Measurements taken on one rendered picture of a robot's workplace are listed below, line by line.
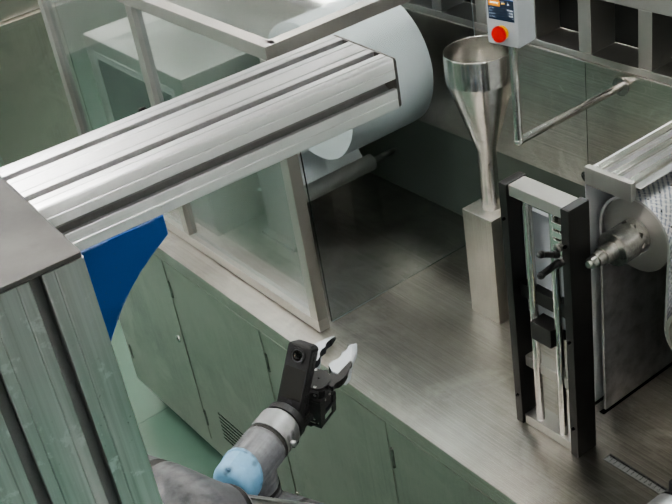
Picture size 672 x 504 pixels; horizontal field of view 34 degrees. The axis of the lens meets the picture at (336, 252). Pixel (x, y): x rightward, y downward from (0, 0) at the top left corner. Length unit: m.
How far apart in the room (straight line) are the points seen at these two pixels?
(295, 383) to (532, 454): 0.56
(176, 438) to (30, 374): 3.01
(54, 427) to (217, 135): 0.24
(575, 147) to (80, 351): 1.81
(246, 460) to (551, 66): 1.14
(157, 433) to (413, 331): 1.52
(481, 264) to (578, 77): 0.45
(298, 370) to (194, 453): 1.91
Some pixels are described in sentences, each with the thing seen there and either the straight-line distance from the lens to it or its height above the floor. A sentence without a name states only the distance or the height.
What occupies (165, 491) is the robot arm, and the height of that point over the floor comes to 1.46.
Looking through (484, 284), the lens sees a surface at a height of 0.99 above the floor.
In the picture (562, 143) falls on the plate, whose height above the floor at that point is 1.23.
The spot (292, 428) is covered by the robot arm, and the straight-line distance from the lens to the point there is 1.76.
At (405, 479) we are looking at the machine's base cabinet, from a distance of 2.44.
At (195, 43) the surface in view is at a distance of 2.46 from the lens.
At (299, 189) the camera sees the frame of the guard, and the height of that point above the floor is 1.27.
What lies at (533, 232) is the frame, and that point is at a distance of 1.92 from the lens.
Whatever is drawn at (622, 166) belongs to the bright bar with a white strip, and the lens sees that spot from 1.89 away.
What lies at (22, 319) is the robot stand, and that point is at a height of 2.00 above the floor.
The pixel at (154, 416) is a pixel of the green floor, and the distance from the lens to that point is 3.86.
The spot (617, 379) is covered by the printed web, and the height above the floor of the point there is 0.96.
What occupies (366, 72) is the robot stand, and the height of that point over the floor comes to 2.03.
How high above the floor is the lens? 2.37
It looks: 32 degrees down
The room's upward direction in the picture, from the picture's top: 10 degrees counter-clockwise
